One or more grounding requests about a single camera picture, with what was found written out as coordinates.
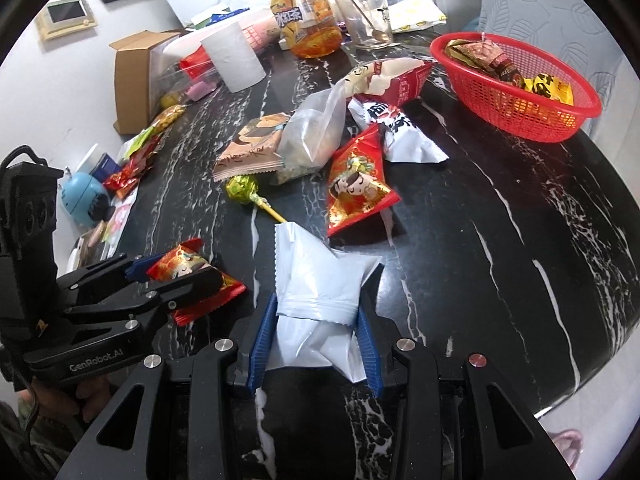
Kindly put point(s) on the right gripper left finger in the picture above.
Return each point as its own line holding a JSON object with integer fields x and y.
{"x": 259, "y": 355}

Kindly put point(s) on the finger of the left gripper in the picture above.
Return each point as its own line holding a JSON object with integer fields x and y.
{"x": 187, "y": 289}
{"x": 140, "y": 265}

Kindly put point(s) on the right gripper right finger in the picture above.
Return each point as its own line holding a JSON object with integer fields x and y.
{"x": 370, "y": 356}

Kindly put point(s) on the small red snack packet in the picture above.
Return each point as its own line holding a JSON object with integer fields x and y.
{"x": 184, "y": 265}

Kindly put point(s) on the plain white packet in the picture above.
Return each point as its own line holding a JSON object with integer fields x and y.
{"x": 318, "y": 293}

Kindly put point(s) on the green foil lollipop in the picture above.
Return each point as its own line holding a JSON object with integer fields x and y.
{"x": 244, "y": 190}

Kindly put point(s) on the pink seaweed roll packet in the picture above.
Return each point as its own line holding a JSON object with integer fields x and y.
{"x": 253, "y": 150}

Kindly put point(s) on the red cartoon snack packet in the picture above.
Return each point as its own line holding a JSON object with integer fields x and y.
{"x": 357, "y": 187}

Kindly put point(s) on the clear zip bag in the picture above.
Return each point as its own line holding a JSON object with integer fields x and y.
{"x": 312, "y": 135}

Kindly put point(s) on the white black snack packet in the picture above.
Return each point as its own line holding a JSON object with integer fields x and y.
{"x": 403, "y": 141}

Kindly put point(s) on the red white snack bag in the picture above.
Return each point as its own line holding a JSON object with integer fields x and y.
{"x": 394, "y": 81}

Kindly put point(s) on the yellow black snack packet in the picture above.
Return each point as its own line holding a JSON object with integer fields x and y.
{"x": 551, "y": 87}

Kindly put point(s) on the dark spicy snack packet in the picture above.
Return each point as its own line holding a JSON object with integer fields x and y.
{"x": 486, "y": 57}

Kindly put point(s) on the person left hand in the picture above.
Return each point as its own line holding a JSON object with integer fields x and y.
{"x": 88, "y": 399}

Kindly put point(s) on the blue round gadget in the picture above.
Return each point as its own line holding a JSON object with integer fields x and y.
{"x": 86, "y": 200}

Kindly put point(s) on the brown cardboard box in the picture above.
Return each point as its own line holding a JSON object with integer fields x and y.
{"x": 138, "y": 65}

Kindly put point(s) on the white paper towel roll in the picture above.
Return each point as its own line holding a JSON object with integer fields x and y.
{"x": 233, "y": 57}

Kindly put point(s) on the iced tea bottle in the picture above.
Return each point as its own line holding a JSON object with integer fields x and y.
{"x": 308, "y": 27}

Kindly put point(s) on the red plastic basket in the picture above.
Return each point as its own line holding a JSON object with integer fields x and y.
{"x": 516, "y": 110}

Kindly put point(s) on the clear glass cup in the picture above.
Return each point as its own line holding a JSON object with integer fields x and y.
{"x": 367, "y": 22}

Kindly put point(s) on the wall intercom panel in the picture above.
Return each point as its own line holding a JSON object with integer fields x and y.
{"x": 64, "y": 17}

